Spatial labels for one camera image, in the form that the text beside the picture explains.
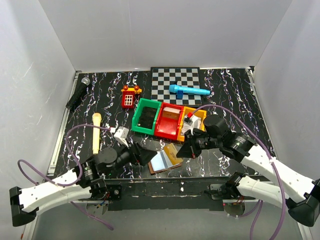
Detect black microphone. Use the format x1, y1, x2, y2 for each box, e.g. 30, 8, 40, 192
65, 77, 91, 112

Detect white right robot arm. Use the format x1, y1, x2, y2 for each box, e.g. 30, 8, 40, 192
176, 113, 320, 227

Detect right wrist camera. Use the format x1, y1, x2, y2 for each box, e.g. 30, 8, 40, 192
184, 112, 201, 134

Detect black and white checkerboard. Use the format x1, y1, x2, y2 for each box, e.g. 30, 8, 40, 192
150, 67, 202, 106

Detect red plastic bin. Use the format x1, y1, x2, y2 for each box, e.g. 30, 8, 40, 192
154, 102, 184, 141

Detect brown leather card holder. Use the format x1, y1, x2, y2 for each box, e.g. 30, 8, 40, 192
148, 150, 182, 175

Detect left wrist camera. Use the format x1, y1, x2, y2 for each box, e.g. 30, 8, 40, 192
113, 126, 129, 148

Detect white cards in yellow bin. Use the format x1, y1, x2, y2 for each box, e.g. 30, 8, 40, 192
180, 115, 202, 136

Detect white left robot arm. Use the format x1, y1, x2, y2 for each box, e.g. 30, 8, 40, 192
9, 143, 157, 227

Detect red toy phone booth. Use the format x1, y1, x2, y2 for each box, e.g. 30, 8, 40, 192
121, 85, 142, 109

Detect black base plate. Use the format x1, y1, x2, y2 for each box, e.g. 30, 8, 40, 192
106, 177, 234, 211

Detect blue toy microphone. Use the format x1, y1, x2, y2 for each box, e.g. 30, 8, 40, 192
169, 84, 211, 100

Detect brown box in red bin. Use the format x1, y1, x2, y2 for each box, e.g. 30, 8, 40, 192
162, 107, 181, 120

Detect green plastic bin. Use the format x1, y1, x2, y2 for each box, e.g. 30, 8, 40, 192
131, 98, 162, 136

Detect black item in green bin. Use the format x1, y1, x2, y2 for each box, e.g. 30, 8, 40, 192
137, 106, 157, 129

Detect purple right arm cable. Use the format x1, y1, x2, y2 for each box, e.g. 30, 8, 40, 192
191, 104, 287, 240

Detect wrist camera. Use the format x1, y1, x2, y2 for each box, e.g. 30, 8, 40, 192
113, 126, 129, 148
184, 112, 201, 134

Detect yellow plastic bin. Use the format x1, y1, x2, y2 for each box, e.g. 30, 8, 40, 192
177, 106, 207, 142

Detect beige toy microphone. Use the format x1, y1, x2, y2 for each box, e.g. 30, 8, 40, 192
92, 112, 102, 155

